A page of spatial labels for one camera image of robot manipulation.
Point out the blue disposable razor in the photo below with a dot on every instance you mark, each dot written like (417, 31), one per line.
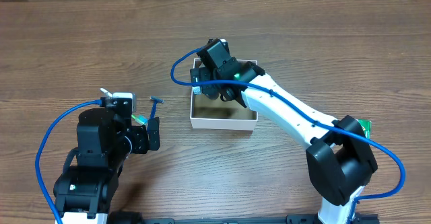
(154, 108)

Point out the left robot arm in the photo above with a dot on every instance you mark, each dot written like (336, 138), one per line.
(90, 177)

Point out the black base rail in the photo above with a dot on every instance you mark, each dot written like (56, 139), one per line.
(122, 217)

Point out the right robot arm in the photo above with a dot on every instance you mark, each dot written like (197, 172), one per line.
(339, 164)

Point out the green small carton box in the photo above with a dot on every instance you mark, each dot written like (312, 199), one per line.
(366, 127)

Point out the white green toothbrush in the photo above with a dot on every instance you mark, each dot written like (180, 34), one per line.
(139, 118)

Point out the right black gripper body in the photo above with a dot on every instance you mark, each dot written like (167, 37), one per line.
(206, 72)

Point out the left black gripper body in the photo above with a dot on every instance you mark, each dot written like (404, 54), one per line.
(139, 139)

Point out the open white cardboard box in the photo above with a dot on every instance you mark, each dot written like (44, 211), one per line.
(209, 111)

